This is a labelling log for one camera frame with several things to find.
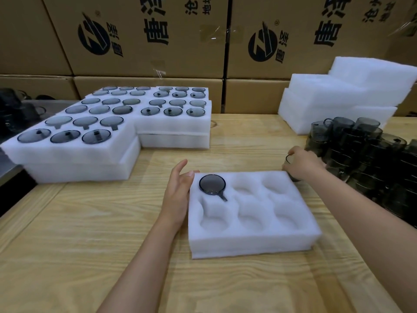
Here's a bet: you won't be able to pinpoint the person's right hand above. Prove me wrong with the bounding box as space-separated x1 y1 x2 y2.
282 146 326 181

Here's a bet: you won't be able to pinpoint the dark mugs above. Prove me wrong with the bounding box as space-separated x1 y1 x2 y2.
0 89 46 134

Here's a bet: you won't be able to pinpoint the stack of white foam trays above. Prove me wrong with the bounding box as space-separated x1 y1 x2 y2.
278 56 417 136

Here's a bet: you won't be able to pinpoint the person's left forearm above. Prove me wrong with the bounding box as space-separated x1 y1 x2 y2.
97 221 183 313

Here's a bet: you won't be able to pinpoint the person's left hand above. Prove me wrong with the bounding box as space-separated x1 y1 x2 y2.
159 159 200 230

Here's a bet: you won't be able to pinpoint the person's right forearm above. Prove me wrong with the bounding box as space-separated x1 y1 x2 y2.
304 163 417 313

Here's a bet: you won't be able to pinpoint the stainless steel table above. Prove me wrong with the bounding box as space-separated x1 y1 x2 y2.
0 99 82 180

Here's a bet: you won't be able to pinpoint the white grooved foam tray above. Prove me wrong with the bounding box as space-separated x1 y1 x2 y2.
23 140 141 184
188 171 322 260
139 133 211 150
53 97 150 126
133 99 212 136
151 86 212 103
0 115 142 165
84 86 157 101

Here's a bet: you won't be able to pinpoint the pile of smoky glass mugs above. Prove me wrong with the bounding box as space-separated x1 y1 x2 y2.
304 116 417 229

